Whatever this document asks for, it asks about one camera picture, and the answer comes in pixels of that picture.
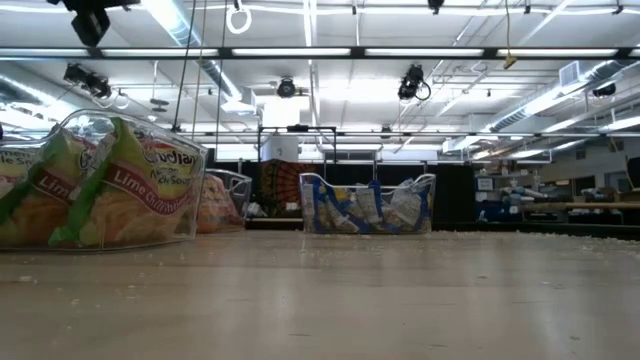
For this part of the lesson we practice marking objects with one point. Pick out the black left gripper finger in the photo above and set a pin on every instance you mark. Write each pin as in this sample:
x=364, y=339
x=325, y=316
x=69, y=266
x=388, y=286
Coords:
x=100, y=25
x=82, y=22

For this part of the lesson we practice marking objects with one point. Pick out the lime chili Maruchan noodle pack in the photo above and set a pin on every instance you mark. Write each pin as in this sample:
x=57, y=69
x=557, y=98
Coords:
x=12, y=170
x=150, y=190
x=45, y=200

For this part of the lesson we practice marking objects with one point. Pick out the orange Maruchan noodle pack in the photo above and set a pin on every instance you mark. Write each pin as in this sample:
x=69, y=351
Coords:
x=220, y=205

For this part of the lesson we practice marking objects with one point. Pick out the blue Maruchan noodle pack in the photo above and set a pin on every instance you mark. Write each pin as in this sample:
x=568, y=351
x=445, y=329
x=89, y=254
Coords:
x=309, y=205
x=370, y=205
x=340, y=210
x=410, y=200

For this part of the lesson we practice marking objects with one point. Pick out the clear plastic bin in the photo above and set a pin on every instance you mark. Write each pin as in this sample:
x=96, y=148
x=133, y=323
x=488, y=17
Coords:
x=248, y=195
x=431, y=200
x=200, y=165

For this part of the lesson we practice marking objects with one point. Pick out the white cabinet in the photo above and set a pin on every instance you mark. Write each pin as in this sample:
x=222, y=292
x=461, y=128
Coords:
x=280, y=149

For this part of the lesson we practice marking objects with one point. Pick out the orange patterned tapestry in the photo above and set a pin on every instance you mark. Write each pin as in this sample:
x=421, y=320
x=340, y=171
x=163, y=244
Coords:
x=287, y=185

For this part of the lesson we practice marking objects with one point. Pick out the black partition panel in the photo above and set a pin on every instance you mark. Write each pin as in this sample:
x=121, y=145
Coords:
x=450, y=190

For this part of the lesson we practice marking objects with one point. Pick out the white ceiling air vent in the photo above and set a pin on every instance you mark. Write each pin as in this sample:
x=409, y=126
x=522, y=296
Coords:
x=569, y=73

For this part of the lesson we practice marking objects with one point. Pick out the black ceiling lamp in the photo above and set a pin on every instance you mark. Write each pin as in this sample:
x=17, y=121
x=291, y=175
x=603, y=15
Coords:
x=604, y=90

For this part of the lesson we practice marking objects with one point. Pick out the wooden workbench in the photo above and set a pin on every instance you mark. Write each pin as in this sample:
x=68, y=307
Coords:
x=580, y=205

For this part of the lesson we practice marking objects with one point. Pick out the silver ventilation duct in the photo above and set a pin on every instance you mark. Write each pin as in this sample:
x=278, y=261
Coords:
x=175, y=25

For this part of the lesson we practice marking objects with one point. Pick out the black metal rig frame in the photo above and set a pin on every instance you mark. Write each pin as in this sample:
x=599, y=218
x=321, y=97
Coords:
x=225, y=52

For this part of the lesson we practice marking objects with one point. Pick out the black overhead camera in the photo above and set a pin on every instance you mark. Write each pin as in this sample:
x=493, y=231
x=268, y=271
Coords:
x=436, y=5

